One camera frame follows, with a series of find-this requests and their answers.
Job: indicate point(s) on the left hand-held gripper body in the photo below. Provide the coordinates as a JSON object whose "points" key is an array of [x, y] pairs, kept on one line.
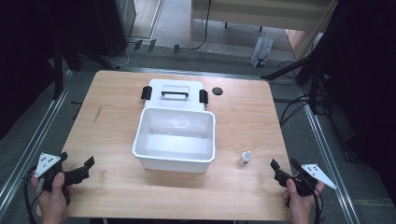
{"points": [[47, 164]]}

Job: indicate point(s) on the black round table cap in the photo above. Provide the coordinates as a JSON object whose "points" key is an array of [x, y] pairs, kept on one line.
{"points": [[217, 91]]}

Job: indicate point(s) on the white plastic storage box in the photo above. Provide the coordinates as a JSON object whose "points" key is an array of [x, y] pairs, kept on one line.
{"points": [[174, 140]]}

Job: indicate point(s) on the person's right hand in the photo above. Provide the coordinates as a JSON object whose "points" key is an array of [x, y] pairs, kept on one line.
{"points": [[299, 207]]}

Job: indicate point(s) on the person's left hand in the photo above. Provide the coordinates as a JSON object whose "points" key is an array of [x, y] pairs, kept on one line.
{"points": [[53, 199]]}

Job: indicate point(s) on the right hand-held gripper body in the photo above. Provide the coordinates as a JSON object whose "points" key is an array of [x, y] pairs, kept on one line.
{"points": [[306, 179]]}

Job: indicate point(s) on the white paper bag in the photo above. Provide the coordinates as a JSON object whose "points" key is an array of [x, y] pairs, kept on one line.
{"points": [[261, 51]]}

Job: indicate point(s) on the small white bottle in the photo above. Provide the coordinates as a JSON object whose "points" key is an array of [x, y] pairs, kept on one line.
{"points": [[245, 158]]}

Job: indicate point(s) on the dark cabinet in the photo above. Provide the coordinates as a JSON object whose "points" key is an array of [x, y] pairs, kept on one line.
{"points": [[109, 25]]}

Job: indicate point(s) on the black metal stand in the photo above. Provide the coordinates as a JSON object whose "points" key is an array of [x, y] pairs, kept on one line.
{"points": [[58, 68], [314, 77]]}

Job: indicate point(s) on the light wooden furniture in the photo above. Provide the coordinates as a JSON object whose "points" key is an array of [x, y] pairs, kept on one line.
{"points": [[267, 14]]}

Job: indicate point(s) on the metal floor rail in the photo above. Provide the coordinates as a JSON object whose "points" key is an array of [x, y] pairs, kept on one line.
{"points": [[34, 143], [330, 155]]}

